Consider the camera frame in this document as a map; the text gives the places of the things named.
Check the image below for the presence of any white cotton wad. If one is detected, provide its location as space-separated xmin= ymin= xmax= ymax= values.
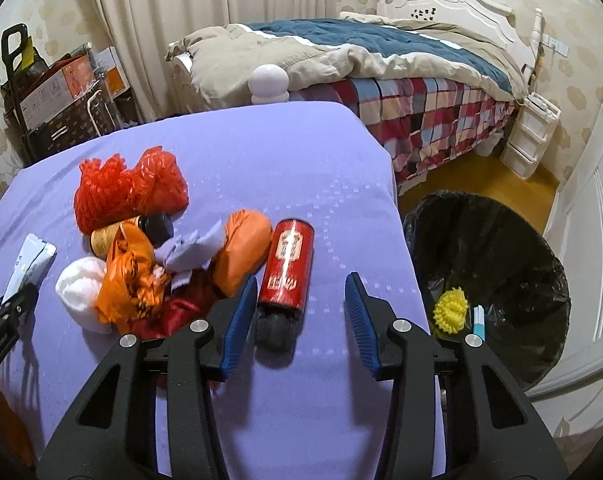
xmin=55 ymin=256 xmax=113 ymax=335

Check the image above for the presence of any white plastic drawer unit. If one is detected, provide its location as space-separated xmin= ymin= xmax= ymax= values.
xmin=500 ymin=92 xmax=562 ymax=179

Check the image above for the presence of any dark red cloth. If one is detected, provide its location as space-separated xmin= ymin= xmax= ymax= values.
xmin=131 ymin=280 xmax=222 ymax=341

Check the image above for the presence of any red can with black base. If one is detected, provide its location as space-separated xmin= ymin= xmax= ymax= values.
xmin=254 ymin=217 xmax=315 ymax=356

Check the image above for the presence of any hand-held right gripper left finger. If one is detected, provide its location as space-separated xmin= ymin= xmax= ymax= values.
xmin=36 ymin=274 xmax=259 ymax=480

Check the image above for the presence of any white plastic packet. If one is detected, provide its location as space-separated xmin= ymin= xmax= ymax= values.
xmin=1 ymin=233 xmax=58 ymax=306

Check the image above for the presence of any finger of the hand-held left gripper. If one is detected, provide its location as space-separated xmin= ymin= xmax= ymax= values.
xmin=0 ymin=284 xmax=39 ymax=333

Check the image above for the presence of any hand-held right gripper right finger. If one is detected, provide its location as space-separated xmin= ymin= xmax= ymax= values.
xmin=345 ymin=272 xmax=569 ymax=480

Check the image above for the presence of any bed with quilt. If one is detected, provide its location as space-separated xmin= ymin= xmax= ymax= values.
xmin=165 ymin=11 xmax=529 ymax=106

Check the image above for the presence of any bin with black liner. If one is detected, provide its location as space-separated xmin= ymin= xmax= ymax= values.
xmin=402 ymin=190 xmax=572 ymax=391

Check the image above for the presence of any yellow spiky ball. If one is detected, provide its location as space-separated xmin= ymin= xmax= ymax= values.
xmin=433 ymin=286 xmax=469 ymax=337

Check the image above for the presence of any white round bedpost knob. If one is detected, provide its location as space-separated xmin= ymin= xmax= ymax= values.
xmin=248 ymin=64 xmax=289 ymax=107

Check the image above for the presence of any yellow bottle black cap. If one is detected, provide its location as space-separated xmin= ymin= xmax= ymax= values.
xmin=90 ymin=214 xmax=175 ymax=261

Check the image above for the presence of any white and orange box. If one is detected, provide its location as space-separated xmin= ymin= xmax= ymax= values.
xmin=94 ymin=46 xmax=132 ymax=98

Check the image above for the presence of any orange fabric pouch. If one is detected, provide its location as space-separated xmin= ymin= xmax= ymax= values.
xmin=212 ymin=208 xmax=273 ymax=298

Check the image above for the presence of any white wall socket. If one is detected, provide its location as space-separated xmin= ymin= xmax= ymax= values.
xmin=544 ymin=35 xmax=572 ymax=56

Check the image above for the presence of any black hand trolley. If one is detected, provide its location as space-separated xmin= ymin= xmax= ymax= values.
xmin=0 ymin=25 xmax=37 ymax=166

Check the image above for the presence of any checked bed sheet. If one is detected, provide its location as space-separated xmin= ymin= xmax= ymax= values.
xmin=291 ymin=77 xmax=517 ymax=183

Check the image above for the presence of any orange plastic bag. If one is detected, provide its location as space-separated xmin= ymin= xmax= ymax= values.
xmin=95 ymin=221 xmax=174 ymax=326

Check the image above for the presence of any cream curtain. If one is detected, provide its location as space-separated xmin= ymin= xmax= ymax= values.
xmin=78 ymin=0 xmax=339 ymax=121

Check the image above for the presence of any brown patterned bag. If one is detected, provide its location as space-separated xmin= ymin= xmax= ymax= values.
xmin=31 ymin=87 xmax=118 ymax=158

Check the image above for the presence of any red plastic bag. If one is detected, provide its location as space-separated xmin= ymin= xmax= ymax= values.
xmin=134 ymin=146 xmax=189 ymax=216

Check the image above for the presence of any white bed frame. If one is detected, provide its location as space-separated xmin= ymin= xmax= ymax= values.
xmin=376 ymin=0 xmax=545 ymax=68

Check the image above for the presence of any purple paper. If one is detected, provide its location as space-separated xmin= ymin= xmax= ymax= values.
xmin=154 ymin=220 xmax=224 ymax=291

